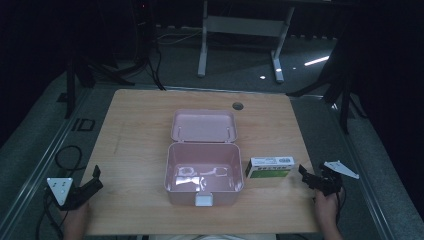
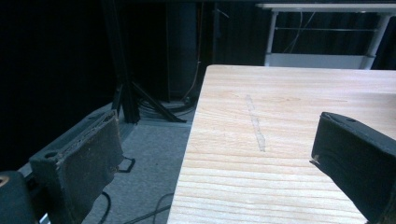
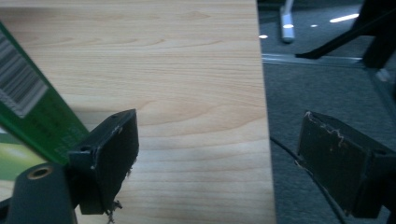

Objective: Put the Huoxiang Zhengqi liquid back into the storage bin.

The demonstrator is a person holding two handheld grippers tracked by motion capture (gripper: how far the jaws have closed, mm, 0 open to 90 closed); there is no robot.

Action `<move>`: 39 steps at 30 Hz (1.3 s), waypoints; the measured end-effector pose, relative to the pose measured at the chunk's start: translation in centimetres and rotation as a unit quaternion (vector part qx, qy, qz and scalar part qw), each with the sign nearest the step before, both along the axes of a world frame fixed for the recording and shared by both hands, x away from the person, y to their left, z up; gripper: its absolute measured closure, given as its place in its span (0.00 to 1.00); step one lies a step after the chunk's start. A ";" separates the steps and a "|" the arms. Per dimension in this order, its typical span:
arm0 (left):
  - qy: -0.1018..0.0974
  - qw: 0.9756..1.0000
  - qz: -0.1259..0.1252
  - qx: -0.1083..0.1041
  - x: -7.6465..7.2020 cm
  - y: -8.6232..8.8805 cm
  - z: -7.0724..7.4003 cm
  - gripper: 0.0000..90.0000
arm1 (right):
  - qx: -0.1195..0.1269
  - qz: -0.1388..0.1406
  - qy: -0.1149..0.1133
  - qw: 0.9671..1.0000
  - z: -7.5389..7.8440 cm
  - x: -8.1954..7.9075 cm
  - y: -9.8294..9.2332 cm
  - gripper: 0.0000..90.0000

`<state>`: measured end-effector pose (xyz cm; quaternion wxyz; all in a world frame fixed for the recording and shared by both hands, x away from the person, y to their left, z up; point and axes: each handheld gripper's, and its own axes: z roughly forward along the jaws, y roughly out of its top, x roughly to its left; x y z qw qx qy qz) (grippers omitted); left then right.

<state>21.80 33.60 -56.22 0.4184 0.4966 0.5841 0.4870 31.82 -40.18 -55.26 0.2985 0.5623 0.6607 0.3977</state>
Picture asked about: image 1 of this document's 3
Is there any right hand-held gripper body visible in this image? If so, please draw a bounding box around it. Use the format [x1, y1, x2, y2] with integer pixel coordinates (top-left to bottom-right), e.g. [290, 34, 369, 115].
[312, 160, 361, 197]

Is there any light floor cable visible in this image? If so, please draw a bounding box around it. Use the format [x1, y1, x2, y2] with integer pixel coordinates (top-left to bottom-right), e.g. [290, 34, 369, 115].
[155, 29, 204, 46]

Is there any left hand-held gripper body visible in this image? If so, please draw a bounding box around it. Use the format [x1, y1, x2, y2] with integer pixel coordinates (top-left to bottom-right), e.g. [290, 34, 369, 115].
[46, 176, 95, 212]

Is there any person's left hand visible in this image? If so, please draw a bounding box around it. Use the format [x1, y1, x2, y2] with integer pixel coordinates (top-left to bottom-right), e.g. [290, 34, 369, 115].
[61, 201, 91, 232]

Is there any white metal desk frame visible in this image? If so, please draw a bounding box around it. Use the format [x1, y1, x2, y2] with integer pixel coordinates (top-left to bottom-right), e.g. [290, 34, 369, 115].
[196, 0, 296, 84]

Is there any person's right hand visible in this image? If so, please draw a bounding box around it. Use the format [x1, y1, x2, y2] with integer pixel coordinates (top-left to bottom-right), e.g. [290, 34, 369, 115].
[314, 188, 345, 228]

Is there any black looped floor cable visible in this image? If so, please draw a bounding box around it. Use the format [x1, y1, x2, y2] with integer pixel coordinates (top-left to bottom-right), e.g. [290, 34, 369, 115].
[54, 145, 85, 177]

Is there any black tripod stand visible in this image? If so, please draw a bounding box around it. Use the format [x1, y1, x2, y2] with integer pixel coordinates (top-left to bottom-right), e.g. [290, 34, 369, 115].
[285, 39, 368, 135]
[63, 49, 152, 120]

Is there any left hand-held gripper cable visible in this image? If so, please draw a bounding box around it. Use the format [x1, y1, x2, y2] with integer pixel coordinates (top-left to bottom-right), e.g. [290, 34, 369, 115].
[35, 188, 65, 240]

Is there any white and green medicine box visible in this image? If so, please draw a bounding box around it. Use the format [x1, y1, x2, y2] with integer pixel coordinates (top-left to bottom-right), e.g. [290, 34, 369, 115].
[245, 156, 296, 180]

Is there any pink plastic box with lid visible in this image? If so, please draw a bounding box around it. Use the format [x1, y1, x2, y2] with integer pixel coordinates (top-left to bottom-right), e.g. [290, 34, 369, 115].
[163, 108, 245, 208]

